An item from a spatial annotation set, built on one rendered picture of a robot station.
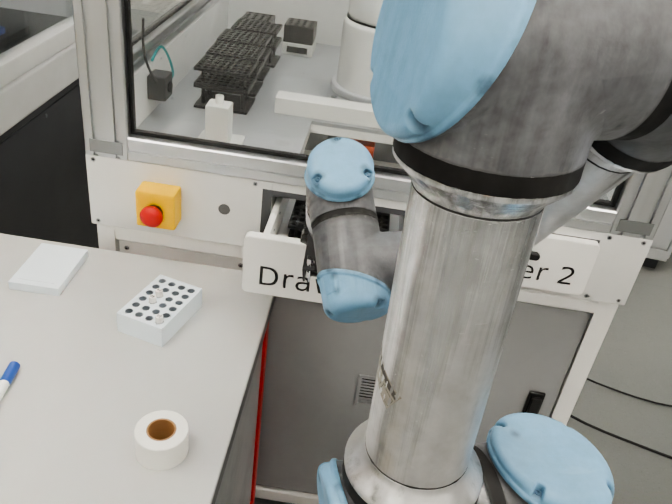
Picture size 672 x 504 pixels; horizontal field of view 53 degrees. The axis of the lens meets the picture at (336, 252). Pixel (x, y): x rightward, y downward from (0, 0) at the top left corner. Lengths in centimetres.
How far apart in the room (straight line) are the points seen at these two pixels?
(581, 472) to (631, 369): 198
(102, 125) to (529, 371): 96
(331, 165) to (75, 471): 52
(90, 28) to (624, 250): 98
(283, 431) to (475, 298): 121
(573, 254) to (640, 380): 137
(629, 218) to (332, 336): 61
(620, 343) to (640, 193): 152
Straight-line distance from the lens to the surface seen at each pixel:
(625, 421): 240
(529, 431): 66
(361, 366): 144
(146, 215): 122
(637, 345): 275
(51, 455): 99
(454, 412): 49
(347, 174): 72
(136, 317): 112
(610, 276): 133
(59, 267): 129
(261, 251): 108
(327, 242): 71
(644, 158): 50
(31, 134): 191
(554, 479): 63
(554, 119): 37
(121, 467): 96
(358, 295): 69
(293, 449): 165
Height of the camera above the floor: 150
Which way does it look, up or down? 33 degrees down
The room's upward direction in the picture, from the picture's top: 8 degrees clockwise
